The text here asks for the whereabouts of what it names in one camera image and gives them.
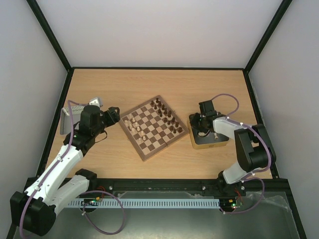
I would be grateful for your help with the dark chess piece row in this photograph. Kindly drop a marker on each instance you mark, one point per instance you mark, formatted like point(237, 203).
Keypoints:
point(164, 119)

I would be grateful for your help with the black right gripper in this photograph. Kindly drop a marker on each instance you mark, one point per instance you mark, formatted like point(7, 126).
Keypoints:
point(198, 123)

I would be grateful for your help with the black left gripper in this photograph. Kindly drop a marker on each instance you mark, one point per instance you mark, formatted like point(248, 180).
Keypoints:
point(113, 117)

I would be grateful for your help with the light blue cable duct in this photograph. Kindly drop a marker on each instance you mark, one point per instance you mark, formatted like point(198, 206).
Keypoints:
point(148, 203)

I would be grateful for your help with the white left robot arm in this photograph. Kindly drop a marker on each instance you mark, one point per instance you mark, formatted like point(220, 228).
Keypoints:
point(36, 208)

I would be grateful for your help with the silver metal tin box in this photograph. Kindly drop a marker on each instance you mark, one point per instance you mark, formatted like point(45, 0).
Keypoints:
point(206, 141)

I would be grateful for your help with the black aluminium frame rail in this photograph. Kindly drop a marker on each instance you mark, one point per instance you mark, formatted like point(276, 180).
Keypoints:
point(207, 187)

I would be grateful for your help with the wooden chess board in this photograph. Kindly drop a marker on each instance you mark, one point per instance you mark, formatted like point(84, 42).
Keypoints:
point(154, 142)

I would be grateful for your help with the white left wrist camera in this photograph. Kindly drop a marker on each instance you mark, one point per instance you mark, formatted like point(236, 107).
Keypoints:
point(96, 101)

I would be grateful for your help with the cream piece row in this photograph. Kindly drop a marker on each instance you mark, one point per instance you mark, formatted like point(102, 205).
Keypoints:
point(134, 128)

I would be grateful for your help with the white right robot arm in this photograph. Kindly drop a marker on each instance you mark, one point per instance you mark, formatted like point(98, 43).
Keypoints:
point(254, 151)

